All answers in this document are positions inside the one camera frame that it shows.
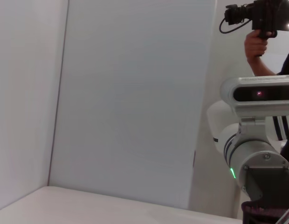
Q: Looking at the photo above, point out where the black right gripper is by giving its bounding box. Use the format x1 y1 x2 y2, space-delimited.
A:
241 163 289 224

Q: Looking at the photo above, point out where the black handheld camera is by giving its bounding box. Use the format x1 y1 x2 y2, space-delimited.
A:
219 0 279 58

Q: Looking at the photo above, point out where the person's forearm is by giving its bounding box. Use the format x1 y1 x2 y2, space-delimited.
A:
247 56 278 77

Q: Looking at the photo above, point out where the person's hand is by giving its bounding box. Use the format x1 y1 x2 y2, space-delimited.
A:
244 30 268 62

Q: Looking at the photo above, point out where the dark glass window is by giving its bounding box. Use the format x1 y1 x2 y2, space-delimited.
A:
277 0 289 31

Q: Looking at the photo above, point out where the black camera cable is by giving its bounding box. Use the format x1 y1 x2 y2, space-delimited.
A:
281 116 289 141
272 116 283 141

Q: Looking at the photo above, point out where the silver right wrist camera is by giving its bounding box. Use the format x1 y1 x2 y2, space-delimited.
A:
220 75 289 117

